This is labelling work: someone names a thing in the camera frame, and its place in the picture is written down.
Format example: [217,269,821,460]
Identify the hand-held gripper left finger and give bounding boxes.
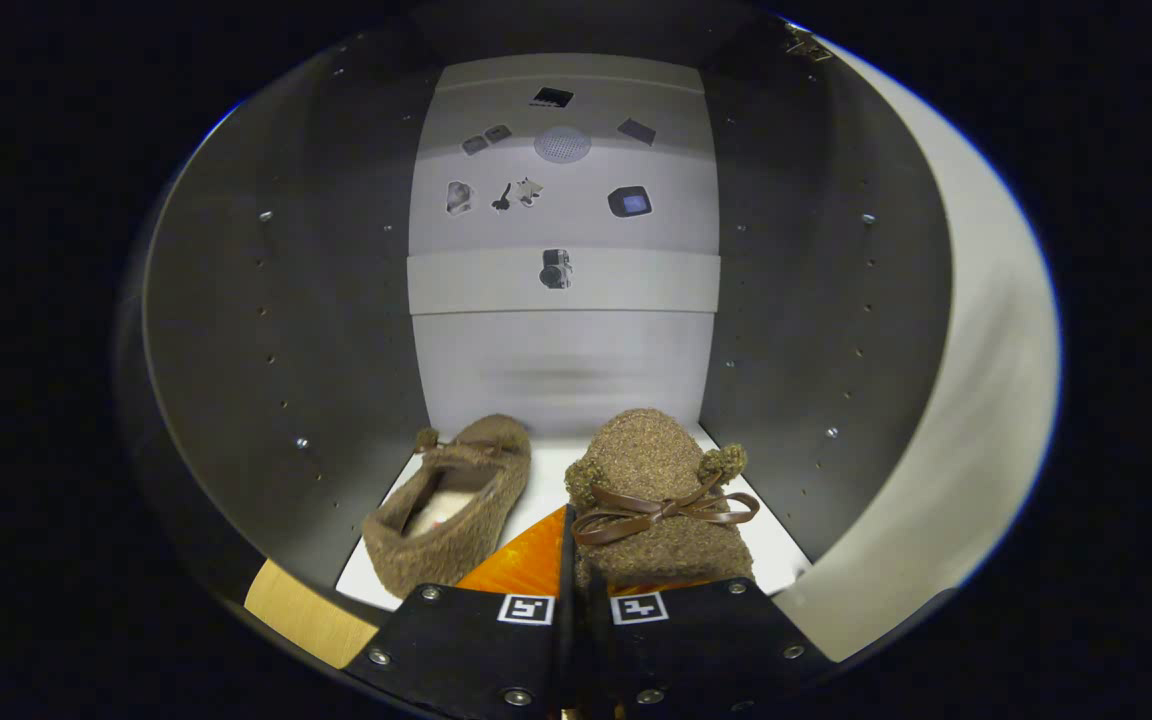
[346,503,577,717]

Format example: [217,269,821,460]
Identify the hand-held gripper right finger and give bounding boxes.
[576,575,834,717]

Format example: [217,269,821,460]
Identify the brown fuzzy shoe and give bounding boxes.
[361,413,534,601]
[564,407,762,591]

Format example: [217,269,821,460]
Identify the dark grey shoe cabinet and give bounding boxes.
[119,5,957,641]

